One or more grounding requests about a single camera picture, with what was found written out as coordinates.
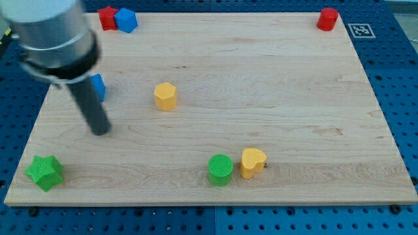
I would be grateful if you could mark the green star block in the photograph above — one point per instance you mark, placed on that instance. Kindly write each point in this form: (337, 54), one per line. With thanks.
(46, 172)

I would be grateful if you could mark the wooden board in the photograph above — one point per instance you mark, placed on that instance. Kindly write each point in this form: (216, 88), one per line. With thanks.
(271, 81)

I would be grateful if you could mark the red cylinder block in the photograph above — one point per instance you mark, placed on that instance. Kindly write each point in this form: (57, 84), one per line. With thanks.
(327, 19)

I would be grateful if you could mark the red star block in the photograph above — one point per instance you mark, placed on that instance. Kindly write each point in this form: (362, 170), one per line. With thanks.
(106, 17)

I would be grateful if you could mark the yellow hexagon block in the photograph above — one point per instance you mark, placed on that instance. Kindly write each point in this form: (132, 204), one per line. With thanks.
(165, 95)

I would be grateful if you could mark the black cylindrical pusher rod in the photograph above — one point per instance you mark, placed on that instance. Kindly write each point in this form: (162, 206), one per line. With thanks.
(89, 104)

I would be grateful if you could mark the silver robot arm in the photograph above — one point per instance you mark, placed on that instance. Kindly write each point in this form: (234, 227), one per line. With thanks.
(59, 47)

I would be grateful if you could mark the yellow heart block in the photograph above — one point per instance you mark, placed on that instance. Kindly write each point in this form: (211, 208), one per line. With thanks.
(252, 161)

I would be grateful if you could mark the blue block behind rod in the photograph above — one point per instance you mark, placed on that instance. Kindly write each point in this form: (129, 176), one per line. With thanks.
(99, 86)

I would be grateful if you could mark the blue cube block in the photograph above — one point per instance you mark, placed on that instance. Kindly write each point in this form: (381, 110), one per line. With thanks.
(126, 20)

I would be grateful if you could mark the green circle block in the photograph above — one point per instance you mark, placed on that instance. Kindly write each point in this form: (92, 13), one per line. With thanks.
(220, 170)

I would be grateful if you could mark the white fiducial marker tag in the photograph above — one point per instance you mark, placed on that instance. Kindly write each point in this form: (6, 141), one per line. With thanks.
(361, 31)

